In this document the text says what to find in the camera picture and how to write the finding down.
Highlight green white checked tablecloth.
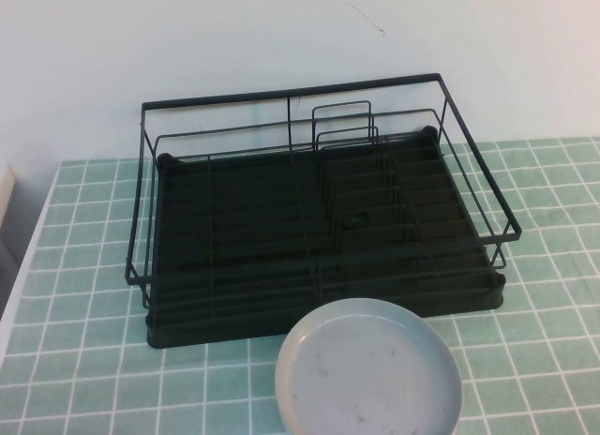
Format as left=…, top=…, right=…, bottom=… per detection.
left=0, top=135, right=600, bottom=435

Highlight black wire dish rack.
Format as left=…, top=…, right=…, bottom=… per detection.
left=124, top=72, right=522, bottom=309

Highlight black plastic drip tray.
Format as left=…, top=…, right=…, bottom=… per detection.
left=144, top=125, right=507, bottom=350

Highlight grey round plate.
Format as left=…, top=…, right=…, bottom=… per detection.
left=274, top=297, right=465, bottom=435

